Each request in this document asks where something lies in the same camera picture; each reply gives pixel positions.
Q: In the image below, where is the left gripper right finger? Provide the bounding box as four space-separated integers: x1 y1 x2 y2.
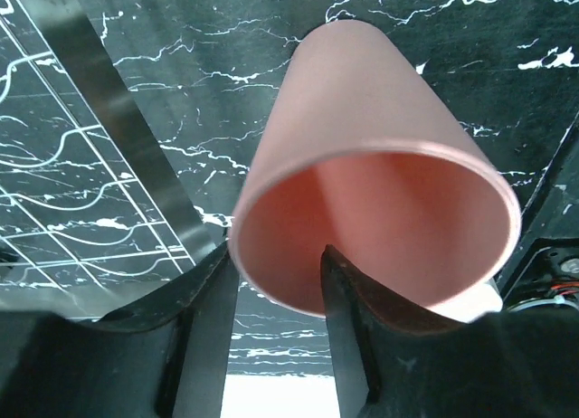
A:
320 246 578 417

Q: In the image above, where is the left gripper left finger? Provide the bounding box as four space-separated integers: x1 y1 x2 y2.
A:
1 245 239 417

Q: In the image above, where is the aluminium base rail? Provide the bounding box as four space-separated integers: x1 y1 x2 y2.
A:
497 120 578 311

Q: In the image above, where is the steel two-tier dish rack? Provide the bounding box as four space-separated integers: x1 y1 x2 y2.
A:
0 0 218 297

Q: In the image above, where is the dusty pink tumbler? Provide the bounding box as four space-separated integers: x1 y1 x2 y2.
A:
228 20 521 322

